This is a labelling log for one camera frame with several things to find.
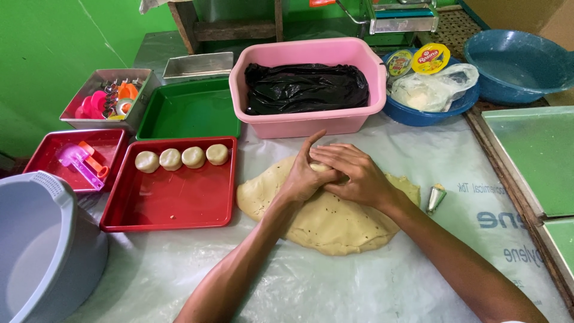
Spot small blue plastic bowl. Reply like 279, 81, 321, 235
381, 48, 481, 127

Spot large red plastic tray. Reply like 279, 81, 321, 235
100, 136, 238, 233

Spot heap of cookie cutters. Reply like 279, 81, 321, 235
74, 78, 144, 121

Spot black plastic bag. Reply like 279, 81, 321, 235
244, 62, 370, 116

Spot metal piping nozzle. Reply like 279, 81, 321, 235
425, 183, 448, 215

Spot person's left hand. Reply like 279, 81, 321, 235
274, 129, 345, 209

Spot large flat dough slab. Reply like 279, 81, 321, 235
236, 155, 421, 257

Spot clear plastic table sheet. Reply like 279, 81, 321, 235
63, 112, 573, 323

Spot person's right hand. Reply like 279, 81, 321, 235
309, 143, 403, 212

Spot purple plastic scoop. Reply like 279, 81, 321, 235
56, 143, 106, 191

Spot orange plastic scoop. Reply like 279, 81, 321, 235
78, 141, 110, 179

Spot round dough ball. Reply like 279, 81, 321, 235
135, 151, 160, 174
206, 144, 229, 166
159, 148, 183, 171
181, 146, 206, 169

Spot pink plastic tub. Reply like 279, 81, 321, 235
229, 37, 387, 140

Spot woven rattan mat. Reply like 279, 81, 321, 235
416, 8, 483, 61

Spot cardboard box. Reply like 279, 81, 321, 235
461, 0, 574, 51

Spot metal dough roller machine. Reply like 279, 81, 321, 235
309, 0, 440, 46

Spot clear plastic bag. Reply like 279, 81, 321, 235
389, 63, 480, 113

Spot wooden stool frame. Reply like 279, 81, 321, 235
168, 0, 284, 56

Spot rectangular metal baking pan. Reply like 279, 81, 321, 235
162, 51, 235, 85

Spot large blue plastic basin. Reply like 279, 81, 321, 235
464, 30, 574, 106

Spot large green baking sheet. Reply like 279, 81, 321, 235
481, 106, 574, 220

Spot grey plastic basin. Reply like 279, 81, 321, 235
0, 170, 109, 323

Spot small red plastic tray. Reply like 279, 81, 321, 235
23, 129, 130, 194

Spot square metal tin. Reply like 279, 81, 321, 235
59, 68, 161, 135

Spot green plastic tray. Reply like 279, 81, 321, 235
136, 77, 242, 141

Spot yellow margarine sachet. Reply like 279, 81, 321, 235
411, 42, 451, 75

